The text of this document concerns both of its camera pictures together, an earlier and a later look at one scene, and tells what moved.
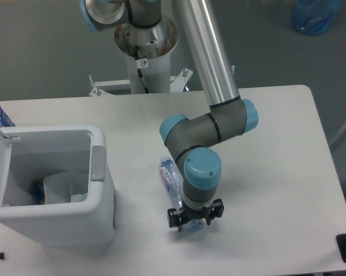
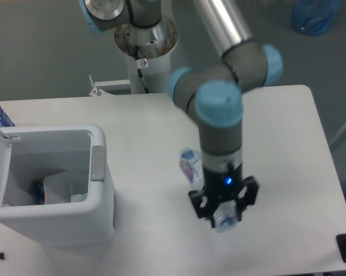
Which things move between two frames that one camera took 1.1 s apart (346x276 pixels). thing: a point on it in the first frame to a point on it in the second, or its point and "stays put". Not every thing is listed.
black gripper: (184, 214) to (224, 186)
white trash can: (20, 154) stays put
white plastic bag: (65, 187) stays put
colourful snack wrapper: (38, 184) stays put
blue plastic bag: (314, 17) stays put
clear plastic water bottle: (172, 179) to (226, 215)
